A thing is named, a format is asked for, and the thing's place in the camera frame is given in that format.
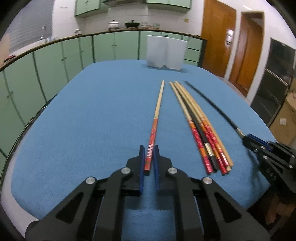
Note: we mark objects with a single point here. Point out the black wok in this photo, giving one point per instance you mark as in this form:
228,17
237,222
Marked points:
132,24

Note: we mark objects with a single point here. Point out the red orange bamboo chopstick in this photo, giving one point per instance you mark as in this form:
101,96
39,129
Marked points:
195,134

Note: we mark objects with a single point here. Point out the black chopstick silver band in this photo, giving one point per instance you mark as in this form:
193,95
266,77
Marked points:
234,126

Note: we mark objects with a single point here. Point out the small kettle on counter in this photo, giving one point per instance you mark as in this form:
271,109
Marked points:
78,32

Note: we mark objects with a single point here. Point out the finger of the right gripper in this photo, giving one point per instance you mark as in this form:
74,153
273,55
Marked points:
260,141
253,146

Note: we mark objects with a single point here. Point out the red patterned bamboo chopstick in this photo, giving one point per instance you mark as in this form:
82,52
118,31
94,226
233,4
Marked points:
212,155

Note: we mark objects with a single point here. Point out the black chopstick gold band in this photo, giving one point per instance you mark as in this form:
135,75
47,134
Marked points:
195,119

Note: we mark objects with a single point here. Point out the black glass cabinet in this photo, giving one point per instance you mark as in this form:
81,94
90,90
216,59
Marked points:
275,81

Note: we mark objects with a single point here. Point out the white cooking pot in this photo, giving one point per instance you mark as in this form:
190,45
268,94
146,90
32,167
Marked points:
113,25

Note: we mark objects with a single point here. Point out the cardboard box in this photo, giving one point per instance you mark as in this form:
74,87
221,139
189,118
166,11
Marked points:
283,126

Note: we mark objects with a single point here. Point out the white divided utensil holder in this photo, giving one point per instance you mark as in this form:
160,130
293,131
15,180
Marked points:
165,52

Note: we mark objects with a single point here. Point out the glass jars on counter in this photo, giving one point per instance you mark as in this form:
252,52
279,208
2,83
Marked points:
146,25

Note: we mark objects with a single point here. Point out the blue table cloth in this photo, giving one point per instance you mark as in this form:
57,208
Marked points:
99,120

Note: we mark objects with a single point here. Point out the green lower kitchen cabinets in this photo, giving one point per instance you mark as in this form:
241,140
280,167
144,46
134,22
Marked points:
30,80

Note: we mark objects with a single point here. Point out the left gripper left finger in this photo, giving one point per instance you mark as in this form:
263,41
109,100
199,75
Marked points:
94,209

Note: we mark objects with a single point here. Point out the green upper kitchen cabinets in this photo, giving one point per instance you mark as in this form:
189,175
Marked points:
85,9

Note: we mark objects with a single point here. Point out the green kitchen cabinets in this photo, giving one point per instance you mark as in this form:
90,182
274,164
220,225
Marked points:
85,9
30,80

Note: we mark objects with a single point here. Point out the brown wooden door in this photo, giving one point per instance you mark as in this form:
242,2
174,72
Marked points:
218,29
248,50

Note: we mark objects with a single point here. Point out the red-handled bamboo chopstick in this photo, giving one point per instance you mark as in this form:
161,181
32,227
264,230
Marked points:
148,159

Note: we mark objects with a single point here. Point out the plain light bamboo chopstick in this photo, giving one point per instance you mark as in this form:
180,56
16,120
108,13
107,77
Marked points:
212,129

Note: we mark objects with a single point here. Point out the grey window blind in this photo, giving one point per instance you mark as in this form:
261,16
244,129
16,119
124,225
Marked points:
31,24

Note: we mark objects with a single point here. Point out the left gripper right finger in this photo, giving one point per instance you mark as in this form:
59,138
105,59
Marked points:
202,209

